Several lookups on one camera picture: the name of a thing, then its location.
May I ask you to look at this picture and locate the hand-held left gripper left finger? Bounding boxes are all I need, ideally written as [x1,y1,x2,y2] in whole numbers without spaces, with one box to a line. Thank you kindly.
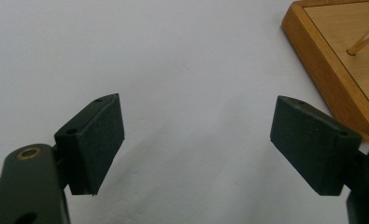
[54,92,126,197]

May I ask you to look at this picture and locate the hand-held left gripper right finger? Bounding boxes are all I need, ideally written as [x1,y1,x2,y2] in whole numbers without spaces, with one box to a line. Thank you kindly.
[269,95,363,197]

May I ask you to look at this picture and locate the wooden picture frame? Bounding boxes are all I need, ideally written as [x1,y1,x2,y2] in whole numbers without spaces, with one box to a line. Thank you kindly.
[280,0,369,143]

